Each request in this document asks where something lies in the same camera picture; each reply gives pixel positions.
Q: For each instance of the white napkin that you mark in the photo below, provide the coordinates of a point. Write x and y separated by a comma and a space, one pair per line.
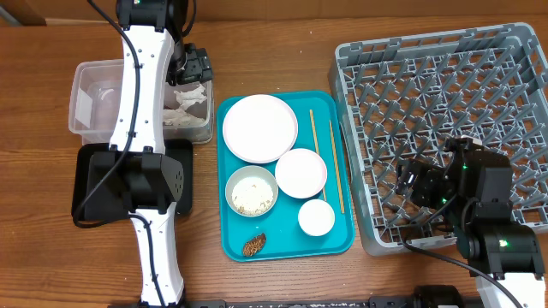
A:
185, 106

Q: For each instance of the large white plate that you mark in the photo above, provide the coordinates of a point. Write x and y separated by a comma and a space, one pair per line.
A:
260, 128

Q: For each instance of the medium white bowl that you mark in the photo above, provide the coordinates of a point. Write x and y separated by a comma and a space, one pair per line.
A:
301, 173

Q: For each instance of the white rice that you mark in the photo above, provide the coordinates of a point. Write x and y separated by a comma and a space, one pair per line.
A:
252, 196

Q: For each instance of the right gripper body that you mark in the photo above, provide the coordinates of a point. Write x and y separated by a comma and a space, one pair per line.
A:
430, 192

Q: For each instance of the teal serving tray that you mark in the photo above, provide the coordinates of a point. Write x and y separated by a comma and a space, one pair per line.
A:
284, 237

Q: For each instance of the small white cup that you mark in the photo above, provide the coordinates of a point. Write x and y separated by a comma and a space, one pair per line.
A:
316, 218

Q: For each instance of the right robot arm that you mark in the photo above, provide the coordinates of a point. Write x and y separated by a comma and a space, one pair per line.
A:
472, 193

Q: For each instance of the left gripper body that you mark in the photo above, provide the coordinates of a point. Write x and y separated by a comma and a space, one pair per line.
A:
190, 66

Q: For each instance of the clear plastic bin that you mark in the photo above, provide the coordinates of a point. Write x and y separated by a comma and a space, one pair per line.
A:
95, 100

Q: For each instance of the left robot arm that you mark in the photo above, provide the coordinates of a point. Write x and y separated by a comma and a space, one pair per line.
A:
149, 31

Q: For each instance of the brown pine cone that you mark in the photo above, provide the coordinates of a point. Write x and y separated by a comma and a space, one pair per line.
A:
255, 245

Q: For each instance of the grey bowl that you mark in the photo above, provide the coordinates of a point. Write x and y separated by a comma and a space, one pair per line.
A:
250, 171

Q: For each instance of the grey dishwasher rack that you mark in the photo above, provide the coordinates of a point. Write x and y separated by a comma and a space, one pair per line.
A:
402, 97

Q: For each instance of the left wooden chopstick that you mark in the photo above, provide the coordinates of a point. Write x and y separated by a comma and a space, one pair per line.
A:
316, 145

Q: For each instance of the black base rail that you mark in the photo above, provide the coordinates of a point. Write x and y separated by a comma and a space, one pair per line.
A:
372, 302

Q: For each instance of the black plastic tray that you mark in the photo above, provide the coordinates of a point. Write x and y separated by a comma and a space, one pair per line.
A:
144, 181

